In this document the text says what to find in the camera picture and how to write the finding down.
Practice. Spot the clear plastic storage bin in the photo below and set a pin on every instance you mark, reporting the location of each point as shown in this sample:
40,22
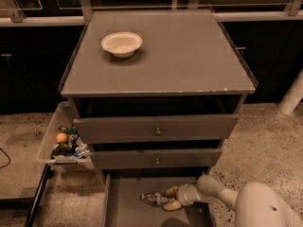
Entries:
61,117

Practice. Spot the white paper bowl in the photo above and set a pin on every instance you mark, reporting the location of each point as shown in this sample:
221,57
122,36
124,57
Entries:
121,44

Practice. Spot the grey bottom drawer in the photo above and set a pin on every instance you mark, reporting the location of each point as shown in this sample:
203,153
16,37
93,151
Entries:
124,208

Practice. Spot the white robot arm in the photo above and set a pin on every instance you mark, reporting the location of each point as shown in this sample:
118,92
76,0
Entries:
255,204

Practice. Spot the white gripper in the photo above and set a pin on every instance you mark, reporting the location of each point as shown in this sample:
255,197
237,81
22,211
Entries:
183,194

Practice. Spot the grey top drawer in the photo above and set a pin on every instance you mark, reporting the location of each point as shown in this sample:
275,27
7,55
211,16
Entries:
94,130

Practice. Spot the crumpled snack wrappers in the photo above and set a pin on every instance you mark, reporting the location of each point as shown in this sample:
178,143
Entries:
78,150

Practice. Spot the grey drawer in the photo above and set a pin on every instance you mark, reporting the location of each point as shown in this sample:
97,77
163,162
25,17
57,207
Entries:
124,208
94,130
160,158

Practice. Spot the orange ball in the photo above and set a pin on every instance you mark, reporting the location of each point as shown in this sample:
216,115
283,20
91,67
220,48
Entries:
62,138

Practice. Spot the metal railing frame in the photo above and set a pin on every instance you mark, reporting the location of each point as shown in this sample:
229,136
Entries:
77,12

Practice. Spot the black floor rail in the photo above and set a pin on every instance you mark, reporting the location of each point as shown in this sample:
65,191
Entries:
37,197

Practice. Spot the grey drawer cabinet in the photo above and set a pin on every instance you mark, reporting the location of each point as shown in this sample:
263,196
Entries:
185,66

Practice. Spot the clear plastic water bottle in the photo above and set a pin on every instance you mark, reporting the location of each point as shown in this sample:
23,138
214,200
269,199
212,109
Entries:
157,199

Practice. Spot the grey middle drawer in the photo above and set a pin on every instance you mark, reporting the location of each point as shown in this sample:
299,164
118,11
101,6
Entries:
160,158

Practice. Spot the green toy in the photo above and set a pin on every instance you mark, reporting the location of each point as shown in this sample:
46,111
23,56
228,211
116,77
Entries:
72,134

